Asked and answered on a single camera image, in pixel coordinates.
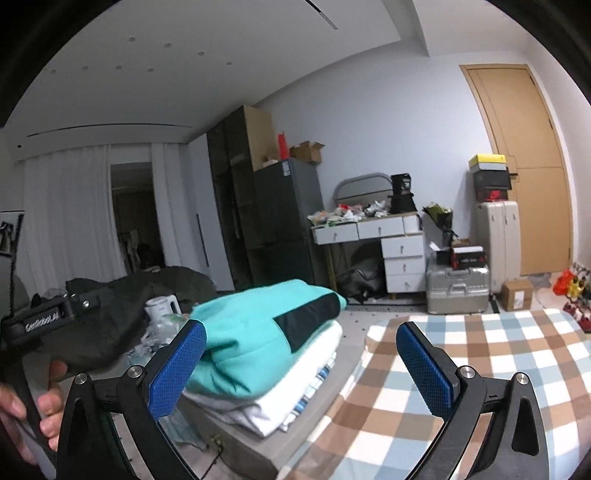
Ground checked blanket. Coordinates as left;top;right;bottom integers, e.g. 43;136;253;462
314;308;591;480

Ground silver aluminium suitcase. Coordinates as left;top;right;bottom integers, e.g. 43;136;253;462
426;263;492;316

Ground white upright suitcase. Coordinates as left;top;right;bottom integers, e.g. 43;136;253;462
476;199;523;296

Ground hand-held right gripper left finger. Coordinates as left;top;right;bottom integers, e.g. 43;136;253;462
55;318;208;480

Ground dark wardrobe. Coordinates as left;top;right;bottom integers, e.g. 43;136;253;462
206;105;276;290

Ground pile of desk clutter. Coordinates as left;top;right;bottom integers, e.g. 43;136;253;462
307;200;394;230

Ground white folded garment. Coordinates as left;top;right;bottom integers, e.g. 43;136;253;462
180;320;345;438

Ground pile of assorted shoes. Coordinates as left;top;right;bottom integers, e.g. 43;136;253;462
561;263;591;334

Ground clear plastic bags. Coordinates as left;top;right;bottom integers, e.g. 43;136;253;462
124;314;191;366

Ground white curtain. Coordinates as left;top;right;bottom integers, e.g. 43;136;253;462
151;142;206;274
21;144;126;299

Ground striped folded garment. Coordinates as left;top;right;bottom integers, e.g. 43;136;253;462
279;350;339;432

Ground open cardboard box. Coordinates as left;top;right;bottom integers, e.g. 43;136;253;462
289;141;326;165

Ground white kettle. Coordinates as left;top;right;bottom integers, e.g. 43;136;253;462
145;296;182;327

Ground person's left hand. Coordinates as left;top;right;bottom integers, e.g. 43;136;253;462
0;359;70;467

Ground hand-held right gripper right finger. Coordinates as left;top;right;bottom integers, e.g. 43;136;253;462
396;322;550;480

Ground dark grey bag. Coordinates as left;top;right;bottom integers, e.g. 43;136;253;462
339;256;387;302

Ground teal and black jacket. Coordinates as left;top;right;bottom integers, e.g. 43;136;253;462
187;279;348;400

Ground black and red box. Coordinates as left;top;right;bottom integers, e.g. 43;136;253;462
436;244;489;271

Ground yellow shoe box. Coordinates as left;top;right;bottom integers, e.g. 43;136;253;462
468;154;508;173

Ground white fluffy mat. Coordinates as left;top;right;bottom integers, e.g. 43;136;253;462
536;281;570;311

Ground dark green duvet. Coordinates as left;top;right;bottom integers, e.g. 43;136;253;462
32;265;218;372

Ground grey fridge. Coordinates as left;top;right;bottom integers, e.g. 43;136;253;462
252;159;329;290

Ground wrapped flower bouquet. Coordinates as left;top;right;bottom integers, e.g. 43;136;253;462
422;202;456;248

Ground arched mirror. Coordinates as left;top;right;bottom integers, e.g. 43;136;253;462
333;172;393;207

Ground wooden door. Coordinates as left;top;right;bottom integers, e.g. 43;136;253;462
459;64;574;278

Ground black shoe boxes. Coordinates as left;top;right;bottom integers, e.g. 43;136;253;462
471;170;514;204

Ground white dresser with drawers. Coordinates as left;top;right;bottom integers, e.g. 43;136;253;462
311;212;428;295

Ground black box stack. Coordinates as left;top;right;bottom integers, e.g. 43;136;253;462
387;173;417;215

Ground black white wall picture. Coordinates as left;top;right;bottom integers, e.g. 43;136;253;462
0;210;25;258

